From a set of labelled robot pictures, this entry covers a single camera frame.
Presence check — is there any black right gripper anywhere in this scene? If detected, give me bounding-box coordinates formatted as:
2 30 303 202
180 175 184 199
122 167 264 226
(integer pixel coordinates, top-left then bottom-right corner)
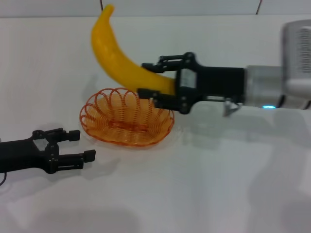
137 51 246 115

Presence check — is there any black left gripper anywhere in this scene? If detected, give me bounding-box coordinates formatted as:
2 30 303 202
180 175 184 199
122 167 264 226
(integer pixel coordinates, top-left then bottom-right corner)
0 128 96 175

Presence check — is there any orange wire basket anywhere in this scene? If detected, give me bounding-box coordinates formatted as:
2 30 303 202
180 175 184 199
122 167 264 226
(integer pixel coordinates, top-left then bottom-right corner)
79 87 175 147

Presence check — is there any yellow banana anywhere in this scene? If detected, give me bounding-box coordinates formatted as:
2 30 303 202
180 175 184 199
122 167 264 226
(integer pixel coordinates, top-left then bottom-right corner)
90 3 177 96

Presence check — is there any silver wrist cable connector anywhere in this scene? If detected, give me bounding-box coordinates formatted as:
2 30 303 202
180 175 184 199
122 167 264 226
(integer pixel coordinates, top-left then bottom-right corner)
223 98 244 117

